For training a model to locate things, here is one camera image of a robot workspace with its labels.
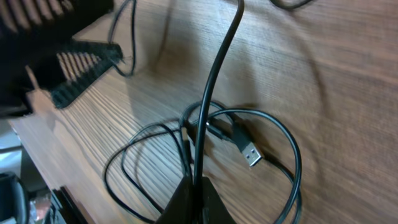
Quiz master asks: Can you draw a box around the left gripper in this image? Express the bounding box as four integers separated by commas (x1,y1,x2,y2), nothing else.
1,0,123,117

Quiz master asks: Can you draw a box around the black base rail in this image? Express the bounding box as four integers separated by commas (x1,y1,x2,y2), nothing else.
42,187,88,224

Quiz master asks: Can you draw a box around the black cable bundle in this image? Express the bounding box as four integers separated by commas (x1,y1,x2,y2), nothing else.
103,0,303,224

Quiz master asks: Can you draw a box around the right camera cable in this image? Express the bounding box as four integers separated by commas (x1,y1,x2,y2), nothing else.
269,0,315,10

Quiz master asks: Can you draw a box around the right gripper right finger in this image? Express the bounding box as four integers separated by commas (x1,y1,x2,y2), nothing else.
202,177,236,224

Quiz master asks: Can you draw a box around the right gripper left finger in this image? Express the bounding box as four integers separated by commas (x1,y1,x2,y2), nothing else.
155,177,193,224

